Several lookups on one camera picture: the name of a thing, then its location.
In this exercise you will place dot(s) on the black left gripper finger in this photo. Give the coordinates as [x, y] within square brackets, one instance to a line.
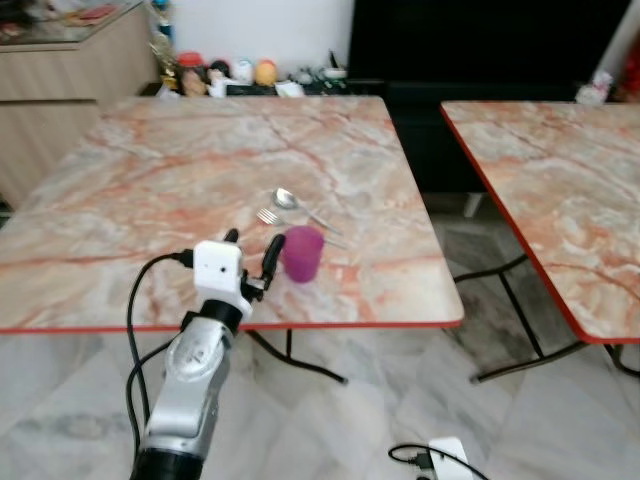
[232, 237]
[273, 255]

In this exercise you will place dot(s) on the purple plastic cup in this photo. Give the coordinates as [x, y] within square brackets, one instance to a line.
[302, 255]

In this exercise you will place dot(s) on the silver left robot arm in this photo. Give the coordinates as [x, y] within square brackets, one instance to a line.
[190, 380]

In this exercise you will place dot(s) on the silver metal fork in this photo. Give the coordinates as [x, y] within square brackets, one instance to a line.
[268, 216]

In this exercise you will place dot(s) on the silver metal spoon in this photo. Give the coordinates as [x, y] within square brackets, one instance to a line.
[288, 198]

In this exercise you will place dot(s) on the black hair figurine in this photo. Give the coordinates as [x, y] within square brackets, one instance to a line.
[219, 78]

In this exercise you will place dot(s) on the white round figurine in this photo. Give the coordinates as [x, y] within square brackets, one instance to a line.
[243, 72]

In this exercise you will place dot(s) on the orange round figurine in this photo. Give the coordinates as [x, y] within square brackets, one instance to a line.
[266, 72]

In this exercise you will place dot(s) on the small white bowl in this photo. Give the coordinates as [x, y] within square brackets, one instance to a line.
[335, 73]

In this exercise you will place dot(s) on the gold trophy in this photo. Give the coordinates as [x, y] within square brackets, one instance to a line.
[164, 50]

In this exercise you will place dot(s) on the light wooden cabinet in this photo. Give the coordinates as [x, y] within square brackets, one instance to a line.
[60, 90]

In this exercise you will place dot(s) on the red plush toy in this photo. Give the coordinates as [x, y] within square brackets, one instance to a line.
[631, 75]

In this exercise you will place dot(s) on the white pink plush toy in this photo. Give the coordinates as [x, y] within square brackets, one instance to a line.
[596, 88]

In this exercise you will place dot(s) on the black television screen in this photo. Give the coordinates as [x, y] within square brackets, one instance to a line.
[470, 40]

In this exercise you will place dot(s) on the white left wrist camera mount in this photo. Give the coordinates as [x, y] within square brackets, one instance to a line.
[217, 266]

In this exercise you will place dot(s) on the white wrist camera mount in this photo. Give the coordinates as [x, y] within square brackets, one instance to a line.
[449, 458]
[217, 266]

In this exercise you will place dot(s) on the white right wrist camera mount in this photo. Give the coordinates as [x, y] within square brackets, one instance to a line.
[449, 458]

